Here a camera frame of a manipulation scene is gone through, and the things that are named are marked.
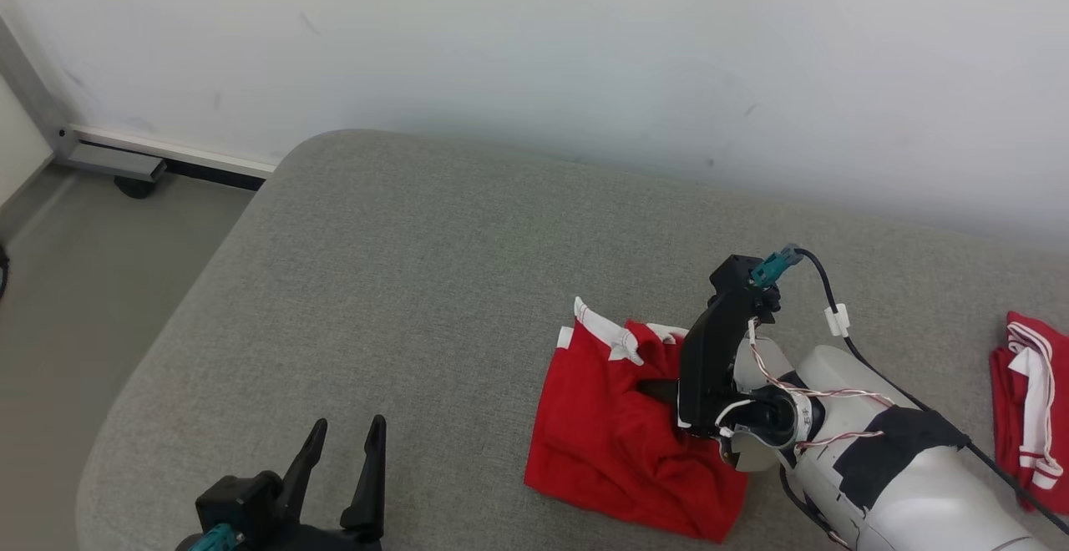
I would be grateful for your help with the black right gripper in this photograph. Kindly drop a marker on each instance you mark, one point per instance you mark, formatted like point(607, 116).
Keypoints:
point(710, 359)

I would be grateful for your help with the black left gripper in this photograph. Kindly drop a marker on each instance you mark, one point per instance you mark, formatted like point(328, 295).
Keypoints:
point(317, 540)

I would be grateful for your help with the red shorts with white stripe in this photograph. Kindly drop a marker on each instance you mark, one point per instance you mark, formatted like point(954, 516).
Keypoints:
point(618, 442)

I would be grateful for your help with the red basketball jersey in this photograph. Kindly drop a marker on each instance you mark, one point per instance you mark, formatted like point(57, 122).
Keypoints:
point(1006, 417)

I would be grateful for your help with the grey fabric sofa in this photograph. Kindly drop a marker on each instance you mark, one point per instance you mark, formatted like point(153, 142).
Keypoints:
point(417, 284)

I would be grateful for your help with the black caster wheel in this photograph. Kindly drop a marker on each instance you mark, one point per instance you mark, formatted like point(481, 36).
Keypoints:
point(135, 188)

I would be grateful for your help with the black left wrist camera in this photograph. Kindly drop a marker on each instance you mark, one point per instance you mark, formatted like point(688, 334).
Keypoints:
point(238, 501)

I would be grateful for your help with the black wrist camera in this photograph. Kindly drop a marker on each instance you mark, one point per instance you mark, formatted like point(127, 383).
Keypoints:
point(735, 271)
point(238, 501)

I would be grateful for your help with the teal left camera plug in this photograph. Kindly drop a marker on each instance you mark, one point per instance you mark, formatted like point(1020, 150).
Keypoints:
point(213, 541)

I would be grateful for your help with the teal camera plug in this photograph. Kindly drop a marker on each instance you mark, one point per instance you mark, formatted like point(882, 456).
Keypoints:
point(213, 541)
point(772, 267)

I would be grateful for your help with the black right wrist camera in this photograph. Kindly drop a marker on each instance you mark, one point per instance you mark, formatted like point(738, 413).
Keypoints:
point(735, 271)

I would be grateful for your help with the teal right camera plug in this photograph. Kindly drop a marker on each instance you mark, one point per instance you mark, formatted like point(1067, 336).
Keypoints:
point(772, 267)

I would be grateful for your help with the silver partition frame rail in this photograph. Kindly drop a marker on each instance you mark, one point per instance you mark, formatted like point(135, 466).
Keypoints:
point(167, 149)

